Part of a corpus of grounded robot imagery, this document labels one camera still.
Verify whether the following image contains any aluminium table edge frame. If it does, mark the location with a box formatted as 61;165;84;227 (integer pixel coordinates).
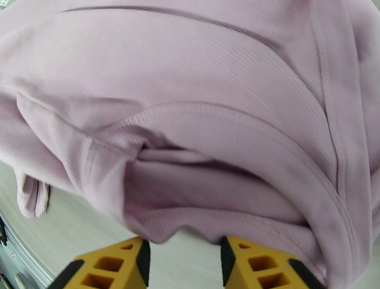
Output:
0;208;58;289

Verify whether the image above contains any pink ribbed garment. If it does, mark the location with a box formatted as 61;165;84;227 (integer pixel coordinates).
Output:
0;0;380;289

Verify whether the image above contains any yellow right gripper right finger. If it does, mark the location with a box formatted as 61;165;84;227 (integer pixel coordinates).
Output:
220;236;328;289

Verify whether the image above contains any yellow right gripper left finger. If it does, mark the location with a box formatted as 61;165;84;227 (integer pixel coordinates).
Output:
53;236;151;289

